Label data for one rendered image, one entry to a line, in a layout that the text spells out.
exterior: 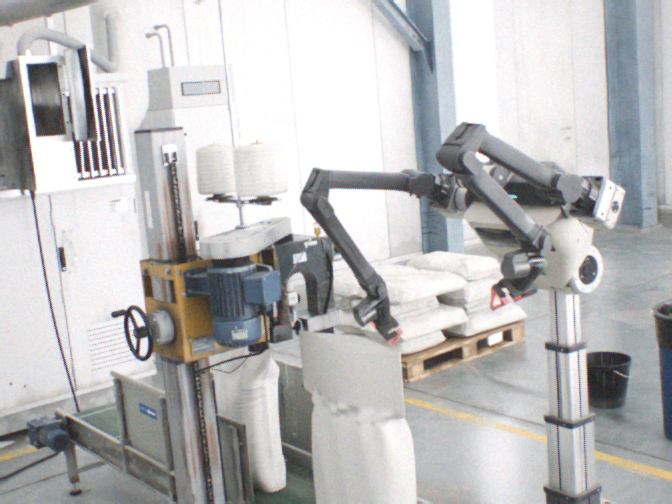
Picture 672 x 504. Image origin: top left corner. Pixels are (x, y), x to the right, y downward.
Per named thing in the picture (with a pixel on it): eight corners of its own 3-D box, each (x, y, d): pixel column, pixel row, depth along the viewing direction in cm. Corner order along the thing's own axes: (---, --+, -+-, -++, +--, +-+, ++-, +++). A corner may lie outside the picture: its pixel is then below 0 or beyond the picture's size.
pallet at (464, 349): (526, 340, 650) (525, 320, 648) (408, 383, 575) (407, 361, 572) (442, 325, 712) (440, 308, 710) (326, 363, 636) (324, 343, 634)
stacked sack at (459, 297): (528, 290, 645) (527, 270, 643) (463, 309, 604) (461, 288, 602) (482, 284, 679) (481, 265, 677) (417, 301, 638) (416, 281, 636)
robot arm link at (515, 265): (553, 235, 243) (530, 229, 250) (521, 239, 237) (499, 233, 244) (550, 278, 246) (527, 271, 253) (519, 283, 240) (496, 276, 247)
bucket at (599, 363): (644, 401, 507) (643, 356, 503) (613, 415, 489) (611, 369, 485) (599, 390, 530) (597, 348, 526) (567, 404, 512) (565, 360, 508)
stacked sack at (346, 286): (428, 285, 633) (427, 265, 631) (353, 304, 595) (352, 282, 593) (389, 279, 668) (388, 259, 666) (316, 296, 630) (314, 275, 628)
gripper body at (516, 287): (497, 283, 253) (509, 266, 248) (520, 274, 259) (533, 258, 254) (511, 300, 250) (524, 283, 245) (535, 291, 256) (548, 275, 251)
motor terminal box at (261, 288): (283, 306, 277) (280, 270, 275) (266, 314, 268) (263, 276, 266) (260, 306, 281) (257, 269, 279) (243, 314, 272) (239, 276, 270)
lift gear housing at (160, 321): (176, 344, 286) (172, 311, 284) (160, 348, 282) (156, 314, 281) (160, 339, 294) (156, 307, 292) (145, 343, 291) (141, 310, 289)
